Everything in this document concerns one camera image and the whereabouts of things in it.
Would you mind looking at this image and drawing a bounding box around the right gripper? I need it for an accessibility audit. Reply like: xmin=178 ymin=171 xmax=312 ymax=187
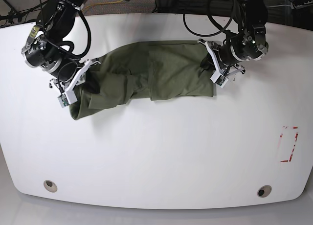
xmin=22 ymin=31 xmax=101 ymax=94

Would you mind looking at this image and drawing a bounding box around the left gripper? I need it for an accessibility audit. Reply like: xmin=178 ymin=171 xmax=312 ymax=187
xmin=200 ymin=24 xmax=268 ymax=71

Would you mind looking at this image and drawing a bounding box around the olive green T-shirt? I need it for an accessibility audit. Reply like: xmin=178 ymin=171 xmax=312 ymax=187
xmin=69 ymin=41 xmax=214 ymax=120

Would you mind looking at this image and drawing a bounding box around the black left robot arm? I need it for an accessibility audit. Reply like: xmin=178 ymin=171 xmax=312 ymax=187
xmin=182 ymin=0 xmax=268 ymax=72

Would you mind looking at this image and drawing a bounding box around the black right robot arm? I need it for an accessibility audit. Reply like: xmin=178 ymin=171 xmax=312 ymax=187
xmin=21 ymin=0 xmax=91 ymax=92

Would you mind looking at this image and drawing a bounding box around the left table grommet hole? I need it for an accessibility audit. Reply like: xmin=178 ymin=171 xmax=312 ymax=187
xmin=44 ymin=180 xmax=58 ymax=193

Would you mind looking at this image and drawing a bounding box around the table grommet hole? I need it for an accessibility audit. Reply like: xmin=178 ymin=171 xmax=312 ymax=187
xmin=44 ymin=180 xmax=58 ymax=193
xmin=257 ymin=185 xmax=272 ymax=198

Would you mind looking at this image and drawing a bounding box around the red tape rectangle marking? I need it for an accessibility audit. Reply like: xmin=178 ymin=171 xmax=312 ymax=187
xmin=278 ymin=126 xmax=299 ymax=163

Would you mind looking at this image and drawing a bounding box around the right table grommet hole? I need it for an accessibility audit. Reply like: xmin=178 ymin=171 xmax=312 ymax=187
xmin=257 ymin=185 xmax=272 ymax=198

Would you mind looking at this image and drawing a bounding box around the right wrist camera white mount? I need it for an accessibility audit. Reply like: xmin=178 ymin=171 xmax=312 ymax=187
xmin=49 ymin=58 xmax=101 ymax=108

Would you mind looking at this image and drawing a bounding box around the yellow cable on floor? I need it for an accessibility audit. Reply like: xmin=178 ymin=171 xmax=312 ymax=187
xmin=83 ymin=0 xmax=125 ymax=10

